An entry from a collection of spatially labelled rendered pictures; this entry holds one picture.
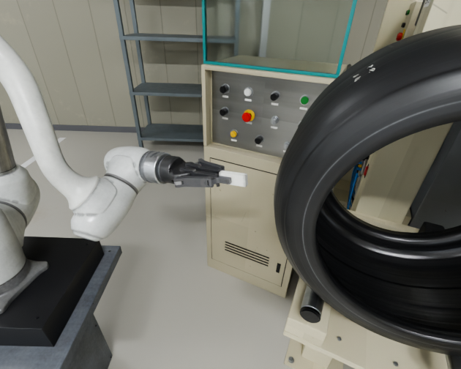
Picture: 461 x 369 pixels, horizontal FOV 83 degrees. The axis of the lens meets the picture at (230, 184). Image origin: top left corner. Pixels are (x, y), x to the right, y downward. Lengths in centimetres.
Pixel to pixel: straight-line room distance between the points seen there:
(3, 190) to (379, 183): 110
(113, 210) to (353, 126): 57
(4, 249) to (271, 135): 99
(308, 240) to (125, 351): 133
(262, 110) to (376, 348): 89
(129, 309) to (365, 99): 163
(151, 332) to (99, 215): 106
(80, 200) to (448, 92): 69
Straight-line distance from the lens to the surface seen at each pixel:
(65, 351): 97
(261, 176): 123
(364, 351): 78
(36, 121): 72
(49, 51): 420
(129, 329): 171
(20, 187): 105
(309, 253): 50
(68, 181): 72
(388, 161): 81
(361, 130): 39
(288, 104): 113
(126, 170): 75
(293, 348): 162
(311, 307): 64
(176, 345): 161
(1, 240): 93
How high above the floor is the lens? 144
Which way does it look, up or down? 33 degrees down
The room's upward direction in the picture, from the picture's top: 2 degrees clockwise
